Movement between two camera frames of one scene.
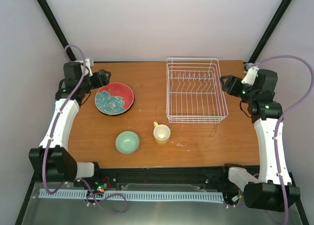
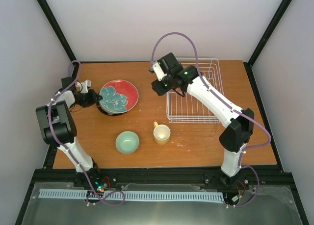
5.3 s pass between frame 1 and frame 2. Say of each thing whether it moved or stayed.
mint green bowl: stayed
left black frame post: stayed
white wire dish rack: stayed
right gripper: moved
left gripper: moved
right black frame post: stayed
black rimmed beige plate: moved
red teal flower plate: moved
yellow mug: stayed
